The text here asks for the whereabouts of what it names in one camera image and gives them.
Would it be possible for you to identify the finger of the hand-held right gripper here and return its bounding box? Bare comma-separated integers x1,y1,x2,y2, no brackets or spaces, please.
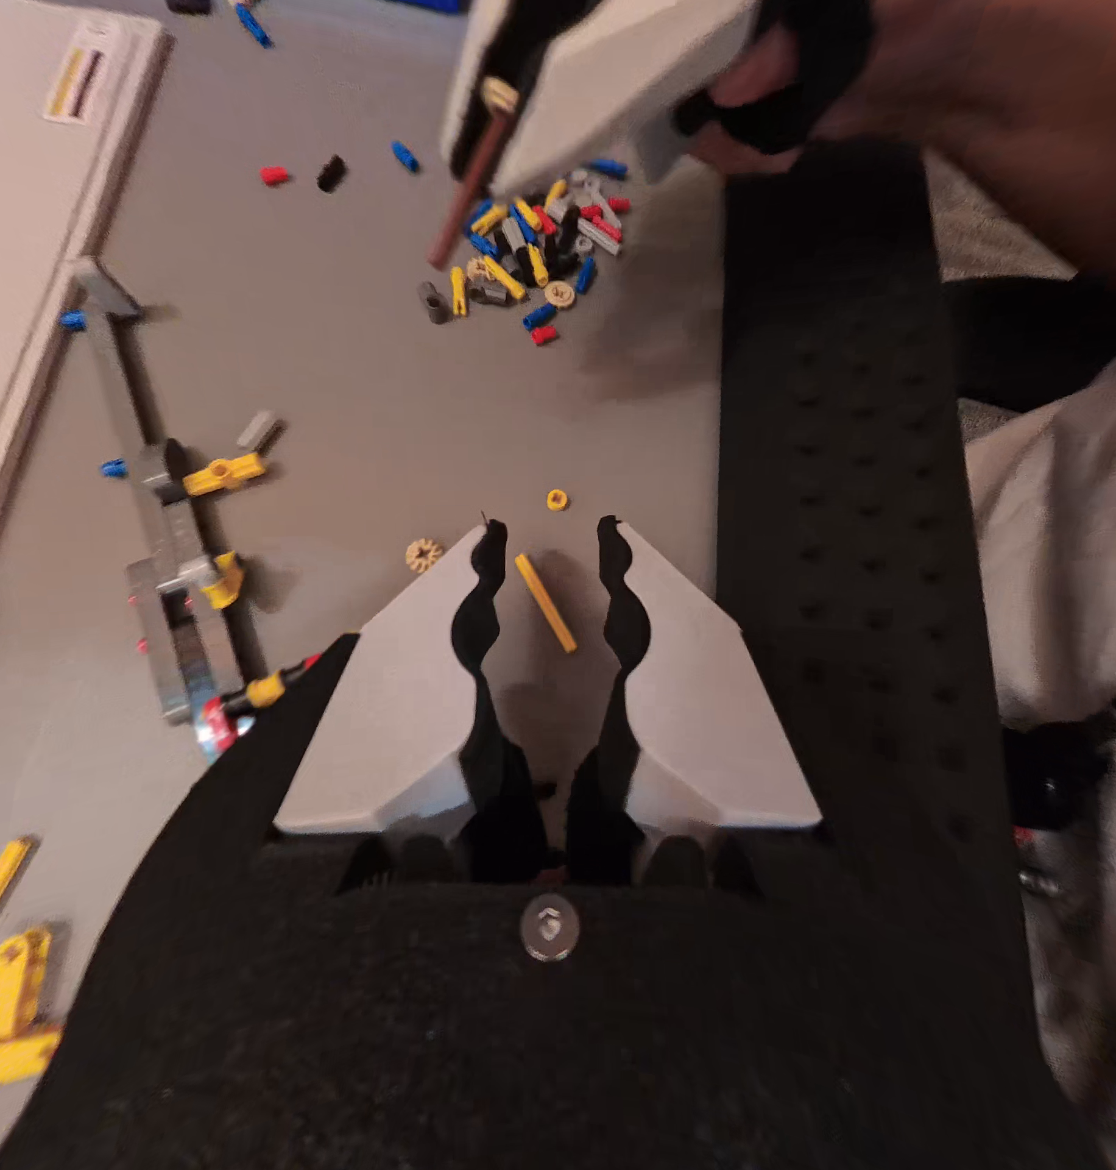
492,0,762,197
440,0,524,181

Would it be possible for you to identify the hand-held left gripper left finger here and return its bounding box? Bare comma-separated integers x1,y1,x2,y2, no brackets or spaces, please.
273,519,545,884

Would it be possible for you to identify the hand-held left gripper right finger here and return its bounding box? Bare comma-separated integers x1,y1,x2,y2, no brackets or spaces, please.
565,514,824,884

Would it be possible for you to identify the brown lego axle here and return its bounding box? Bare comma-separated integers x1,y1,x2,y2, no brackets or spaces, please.
426,108,515,273

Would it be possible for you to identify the pile of small lego pins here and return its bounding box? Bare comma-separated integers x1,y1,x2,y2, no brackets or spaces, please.
417,157,634,347

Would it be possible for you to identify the short yellow lego axle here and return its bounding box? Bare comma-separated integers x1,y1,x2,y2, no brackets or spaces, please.
513,552,580,655

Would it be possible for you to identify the long grey lego beam assembly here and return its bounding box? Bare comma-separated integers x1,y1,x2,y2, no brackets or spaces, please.
59,255,327,762

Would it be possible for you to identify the long yellow lego axle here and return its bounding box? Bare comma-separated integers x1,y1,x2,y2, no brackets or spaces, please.
0,836,37,944

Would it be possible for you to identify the yellow L-shaped lego beam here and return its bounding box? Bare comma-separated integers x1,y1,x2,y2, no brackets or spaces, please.
0,925,64,1093

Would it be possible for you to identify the open lego instruction booklet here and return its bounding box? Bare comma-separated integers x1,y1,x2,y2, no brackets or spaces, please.
0,0,176,588

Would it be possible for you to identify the person's right hand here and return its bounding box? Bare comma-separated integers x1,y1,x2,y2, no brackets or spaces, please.
685,0,1008,177

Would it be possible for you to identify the black foam pad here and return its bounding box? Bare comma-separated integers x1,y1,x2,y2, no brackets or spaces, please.
717,140,1046,1009

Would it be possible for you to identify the person's white shirt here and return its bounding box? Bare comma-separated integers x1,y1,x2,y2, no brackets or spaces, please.
964,337,1116,1170

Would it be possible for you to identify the black lanyard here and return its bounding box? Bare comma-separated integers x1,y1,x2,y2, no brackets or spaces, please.
1004,720,1116,830

